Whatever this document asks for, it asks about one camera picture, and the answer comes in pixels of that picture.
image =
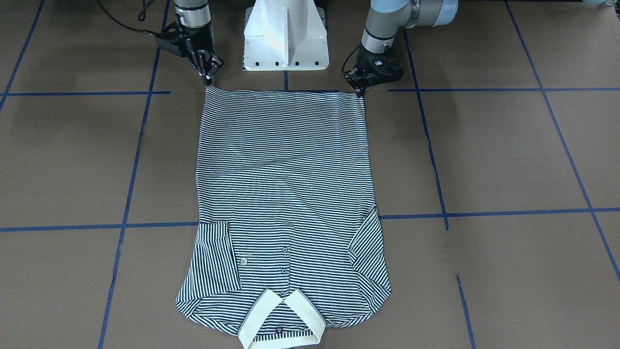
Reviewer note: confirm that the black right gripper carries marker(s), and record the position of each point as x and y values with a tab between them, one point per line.
199	40

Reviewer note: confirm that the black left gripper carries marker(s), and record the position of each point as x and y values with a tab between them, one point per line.
366	62

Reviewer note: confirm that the blue white striped polo shirt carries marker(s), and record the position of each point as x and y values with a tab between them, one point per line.
289	241

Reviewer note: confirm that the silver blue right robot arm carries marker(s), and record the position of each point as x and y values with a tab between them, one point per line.
193	19

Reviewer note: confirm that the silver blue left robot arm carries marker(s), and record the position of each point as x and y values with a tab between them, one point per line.
386	17

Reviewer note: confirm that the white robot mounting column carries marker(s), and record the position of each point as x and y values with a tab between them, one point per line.
285	35

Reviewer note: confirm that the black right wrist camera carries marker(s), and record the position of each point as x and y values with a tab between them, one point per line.
172	40

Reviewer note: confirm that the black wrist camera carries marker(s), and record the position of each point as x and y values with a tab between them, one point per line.
390	70
172	40

